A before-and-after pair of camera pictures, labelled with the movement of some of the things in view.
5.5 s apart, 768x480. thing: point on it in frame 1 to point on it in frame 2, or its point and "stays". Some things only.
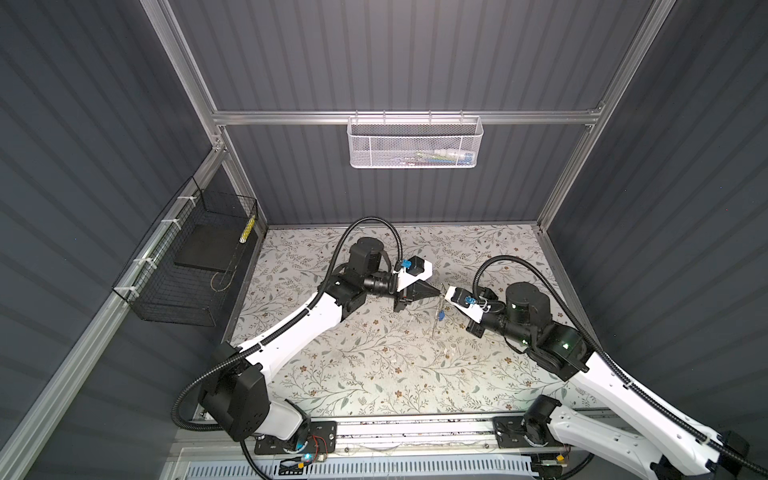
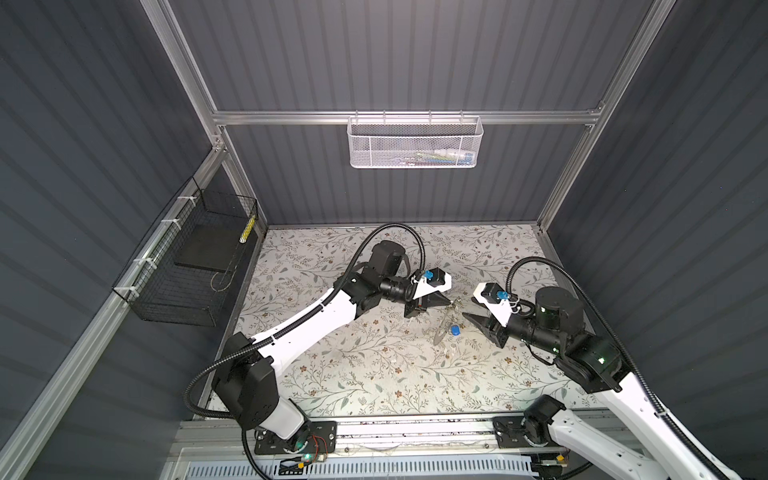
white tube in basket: [462, 157] stays
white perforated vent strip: [323, 468] stays
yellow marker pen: [247, 230] stays
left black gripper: [405, 297] to [421, 304]
